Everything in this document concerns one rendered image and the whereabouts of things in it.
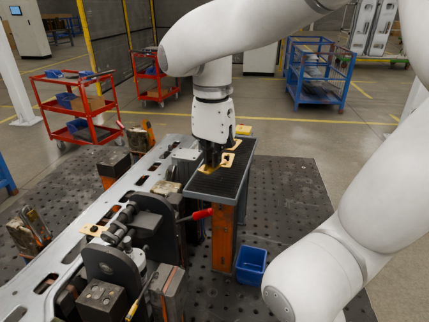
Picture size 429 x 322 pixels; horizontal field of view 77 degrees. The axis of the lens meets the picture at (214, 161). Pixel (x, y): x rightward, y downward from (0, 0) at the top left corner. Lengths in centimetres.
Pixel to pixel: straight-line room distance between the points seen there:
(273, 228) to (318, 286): 83
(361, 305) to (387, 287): 108
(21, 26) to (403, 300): 1119
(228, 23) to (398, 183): 31
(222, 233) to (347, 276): 52
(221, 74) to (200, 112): 10
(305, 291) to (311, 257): 5
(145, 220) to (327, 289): 38
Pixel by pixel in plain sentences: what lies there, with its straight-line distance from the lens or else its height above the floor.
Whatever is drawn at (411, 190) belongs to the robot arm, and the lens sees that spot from 34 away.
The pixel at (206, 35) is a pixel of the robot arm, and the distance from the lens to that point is 45.
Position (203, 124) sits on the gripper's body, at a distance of 62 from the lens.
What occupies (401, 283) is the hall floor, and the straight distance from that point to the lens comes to 227.
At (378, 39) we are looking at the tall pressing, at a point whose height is 74.
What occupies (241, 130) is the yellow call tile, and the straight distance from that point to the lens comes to 102.
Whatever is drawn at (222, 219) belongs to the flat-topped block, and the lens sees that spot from 89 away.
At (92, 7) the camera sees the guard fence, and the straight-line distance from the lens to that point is 557.
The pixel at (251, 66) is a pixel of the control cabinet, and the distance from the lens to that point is 719.
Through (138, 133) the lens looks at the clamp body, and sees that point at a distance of 131.
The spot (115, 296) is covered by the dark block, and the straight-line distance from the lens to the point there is 56.
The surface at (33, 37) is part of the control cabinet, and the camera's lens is 1109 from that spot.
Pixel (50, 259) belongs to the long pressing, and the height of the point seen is 100.
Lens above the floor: 157
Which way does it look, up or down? 30 degrees down
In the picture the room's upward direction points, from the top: straight up
